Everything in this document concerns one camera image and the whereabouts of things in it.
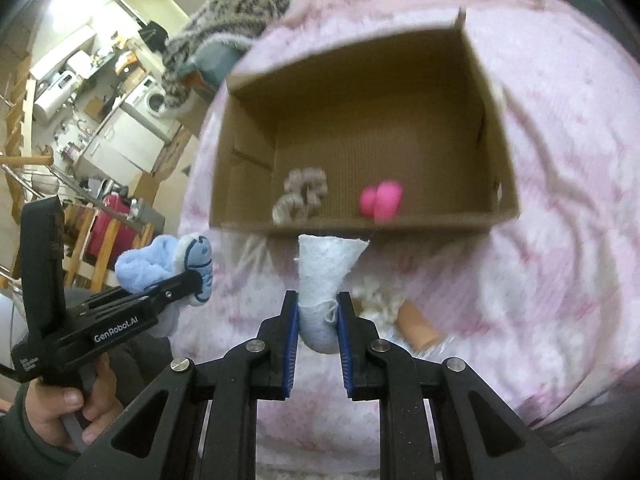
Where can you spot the cream cloth beside box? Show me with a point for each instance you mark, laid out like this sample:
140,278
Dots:
497,95

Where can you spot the striped knit blanket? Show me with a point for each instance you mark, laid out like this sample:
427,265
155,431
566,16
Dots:
233,23

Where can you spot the pink rubber duck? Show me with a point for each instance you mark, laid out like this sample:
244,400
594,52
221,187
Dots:
381,202

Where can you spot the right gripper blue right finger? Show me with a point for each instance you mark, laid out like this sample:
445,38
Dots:
375,369

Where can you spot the person left hand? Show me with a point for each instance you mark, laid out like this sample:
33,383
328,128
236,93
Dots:
46,405

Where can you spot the teal fur-trimmed jacket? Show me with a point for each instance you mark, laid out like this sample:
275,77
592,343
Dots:
208,64

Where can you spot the grey white scrunchie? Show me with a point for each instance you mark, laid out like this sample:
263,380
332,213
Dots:
304,190

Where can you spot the wooden chair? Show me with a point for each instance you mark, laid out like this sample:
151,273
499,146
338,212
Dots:
92,242

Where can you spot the pink patterned bed quilt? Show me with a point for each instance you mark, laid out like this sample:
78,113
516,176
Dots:
545,307

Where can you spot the light blue plush toy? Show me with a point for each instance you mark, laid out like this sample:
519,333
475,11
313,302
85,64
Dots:
167,256

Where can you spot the white washing machine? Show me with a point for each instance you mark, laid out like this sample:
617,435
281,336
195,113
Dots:
143,104

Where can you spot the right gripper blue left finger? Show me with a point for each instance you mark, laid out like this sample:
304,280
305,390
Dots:
260,369

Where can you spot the brown cardboard box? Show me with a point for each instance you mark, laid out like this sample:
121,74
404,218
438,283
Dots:
413,106

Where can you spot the white sock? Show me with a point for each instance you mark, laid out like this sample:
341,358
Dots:
323,263

